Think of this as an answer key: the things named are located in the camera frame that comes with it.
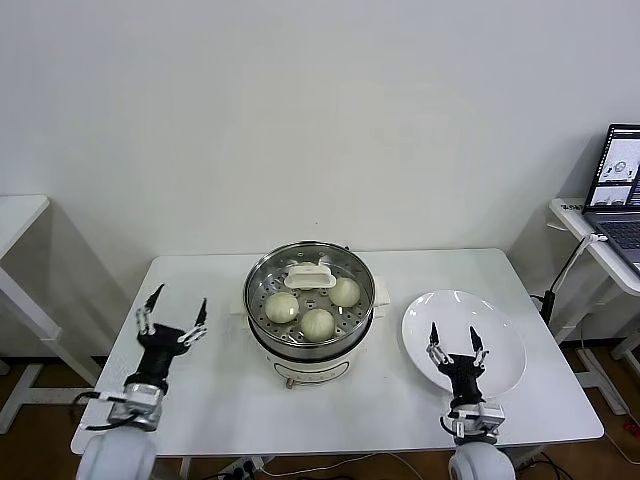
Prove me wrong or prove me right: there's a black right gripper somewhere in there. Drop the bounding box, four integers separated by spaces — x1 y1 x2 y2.
425 323 491 409

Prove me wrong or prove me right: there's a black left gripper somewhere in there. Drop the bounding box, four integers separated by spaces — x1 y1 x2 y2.
124 284 209 389

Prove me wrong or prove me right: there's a white steamed baozi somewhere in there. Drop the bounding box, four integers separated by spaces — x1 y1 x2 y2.
328 277 362 307
264 292 301 325
299 308 335 343

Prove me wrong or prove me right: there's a round glass pot lid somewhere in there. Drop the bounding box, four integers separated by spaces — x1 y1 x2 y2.
244 241 376 349

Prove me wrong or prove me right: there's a stainless steel steamer basket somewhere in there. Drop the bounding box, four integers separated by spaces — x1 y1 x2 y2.
243 240 377 359

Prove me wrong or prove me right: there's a round white plate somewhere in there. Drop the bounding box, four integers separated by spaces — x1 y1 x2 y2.
401 289 529 399

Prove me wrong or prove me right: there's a white electric cooking pot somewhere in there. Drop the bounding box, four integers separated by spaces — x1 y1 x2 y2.
227 279 392 391

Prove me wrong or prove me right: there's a white power strip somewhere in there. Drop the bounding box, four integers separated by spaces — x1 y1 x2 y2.
219 457 275 477

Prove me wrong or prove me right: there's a white laptop side table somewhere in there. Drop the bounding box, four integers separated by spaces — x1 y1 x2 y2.
549 196 640 416

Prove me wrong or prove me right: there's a white empty side table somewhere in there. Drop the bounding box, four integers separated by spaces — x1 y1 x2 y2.
0 193 119 435

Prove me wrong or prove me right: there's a grey open laptop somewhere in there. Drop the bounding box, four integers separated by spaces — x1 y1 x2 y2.
582 122 640 276

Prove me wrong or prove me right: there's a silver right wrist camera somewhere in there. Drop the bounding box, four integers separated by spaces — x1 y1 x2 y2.
467 403 505 434

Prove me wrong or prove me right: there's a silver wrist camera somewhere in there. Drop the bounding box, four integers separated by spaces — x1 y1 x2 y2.
467 403 505 434
107 397 162 431

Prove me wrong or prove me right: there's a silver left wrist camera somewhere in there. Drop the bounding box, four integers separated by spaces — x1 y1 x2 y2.
107 397 162 431

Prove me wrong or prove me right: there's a white laptop charger cable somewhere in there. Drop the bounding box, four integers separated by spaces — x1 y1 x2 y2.
549 232 610 294

